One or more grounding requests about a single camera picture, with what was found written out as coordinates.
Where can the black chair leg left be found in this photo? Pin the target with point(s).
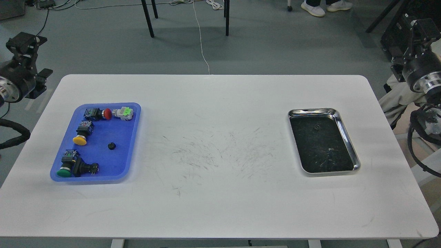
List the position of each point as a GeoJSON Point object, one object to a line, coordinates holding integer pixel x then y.
{"type": "Point", "coordinates": [147, 18]}

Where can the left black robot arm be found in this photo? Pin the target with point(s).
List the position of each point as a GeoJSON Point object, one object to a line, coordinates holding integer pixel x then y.
{"type": "Point", "coordinates": [19, 77]}

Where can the black switch module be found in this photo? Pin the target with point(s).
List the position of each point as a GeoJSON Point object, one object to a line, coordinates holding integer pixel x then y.
{"type": "Point", "coordinates": [82, 167]}

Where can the silver metal tray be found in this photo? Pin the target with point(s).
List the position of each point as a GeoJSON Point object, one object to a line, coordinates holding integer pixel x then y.
{"type": "Point", "coordinates": [327, 152]}

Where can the black chair leg right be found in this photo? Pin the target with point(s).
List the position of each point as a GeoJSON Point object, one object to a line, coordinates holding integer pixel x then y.
{"type": "Point", "coordinates": [226, 15]}

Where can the red push button switch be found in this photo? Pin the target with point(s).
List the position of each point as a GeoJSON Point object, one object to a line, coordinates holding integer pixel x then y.
{"type": "Point", "coordinates": [96, 114]}

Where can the yellow push button switch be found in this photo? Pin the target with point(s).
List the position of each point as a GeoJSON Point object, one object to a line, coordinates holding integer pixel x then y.
{"type": "Point", "coordinates": [84, 130]}

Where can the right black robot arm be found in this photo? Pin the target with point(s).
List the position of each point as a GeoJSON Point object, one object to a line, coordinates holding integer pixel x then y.
{"type": "Point", "coordinates": [426, 120]}

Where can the white sneaker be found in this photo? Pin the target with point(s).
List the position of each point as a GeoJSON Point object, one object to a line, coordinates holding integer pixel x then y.
{"type": "Point", "coordinates": [341, 5]}
{"type": "Point", "coordinates": [316, 11]}

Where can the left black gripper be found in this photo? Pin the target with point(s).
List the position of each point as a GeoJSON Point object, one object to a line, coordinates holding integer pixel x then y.
{"type": "Point", "coordinates": [19, 78]}

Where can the green push button switch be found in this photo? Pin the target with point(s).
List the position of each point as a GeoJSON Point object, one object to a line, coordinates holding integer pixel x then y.
{"type": "Point", "coordinates": [68, 161]}

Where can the blue plastic tray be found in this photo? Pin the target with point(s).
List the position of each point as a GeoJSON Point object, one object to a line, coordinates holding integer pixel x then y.
{"type": "Point", "coordinates": [113, 164]}

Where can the green grey connector switch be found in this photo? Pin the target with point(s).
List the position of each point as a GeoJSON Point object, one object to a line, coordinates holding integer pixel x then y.
{"type": "Point", "coordinates": [123, 113]}

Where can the left white sneaker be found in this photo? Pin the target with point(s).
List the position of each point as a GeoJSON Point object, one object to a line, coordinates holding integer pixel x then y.
{"type": "Point", "coordinates": [316, 11]}

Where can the right white sneaker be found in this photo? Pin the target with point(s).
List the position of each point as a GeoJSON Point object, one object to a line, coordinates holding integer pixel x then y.
{"type": "Point", "coordinates": [341, 5]}

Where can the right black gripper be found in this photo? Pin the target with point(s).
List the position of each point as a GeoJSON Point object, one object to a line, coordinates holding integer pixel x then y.
{"type": "Point", "coordinates": [419, 66]}

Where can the black chair leg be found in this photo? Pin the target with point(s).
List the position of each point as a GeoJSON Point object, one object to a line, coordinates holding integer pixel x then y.
{"type": "Point", "coordinates": [147, 18]}
{"type": "Point", "coordinates": [226, 15]}

